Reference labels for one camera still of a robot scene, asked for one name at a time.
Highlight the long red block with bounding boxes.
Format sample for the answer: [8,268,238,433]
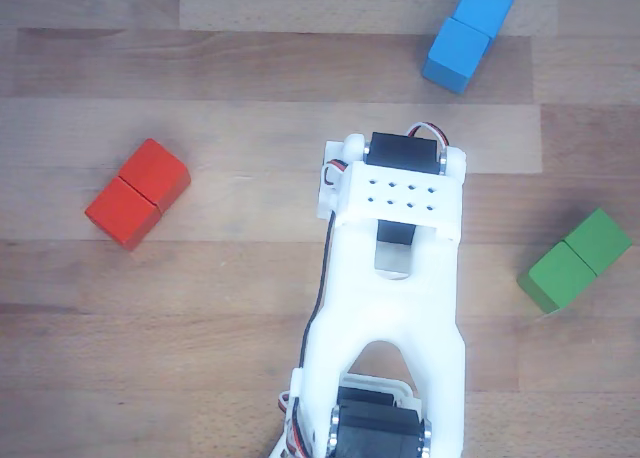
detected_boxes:
[83,137,192,253]

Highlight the long blue block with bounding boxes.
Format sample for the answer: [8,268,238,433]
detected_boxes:
[421,0,516,96]

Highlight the long green block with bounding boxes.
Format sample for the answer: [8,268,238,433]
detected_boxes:
[516,207,634,315]

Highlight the red black white servo cable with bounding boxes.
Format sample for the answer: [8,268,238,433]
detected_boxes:
[298,210,338,375]
[276,388,308,458]
[321,159,349,189]
[406,121,450,150]

